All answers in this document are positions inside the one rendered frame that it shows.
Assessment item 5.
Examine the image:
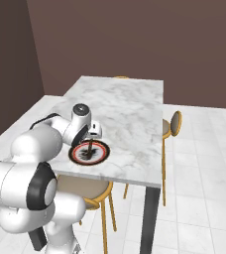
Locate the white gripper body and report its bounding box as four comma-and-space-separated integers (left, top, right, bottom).
86, 130, 103, 141

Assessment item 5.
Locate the red rimmed white plate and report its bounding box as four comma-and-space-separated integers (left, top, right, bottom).
67, 140, 112, 167

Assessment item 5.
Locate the marble dining table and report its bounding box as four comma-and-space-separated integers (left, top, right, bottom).
28, 74, 166, 254

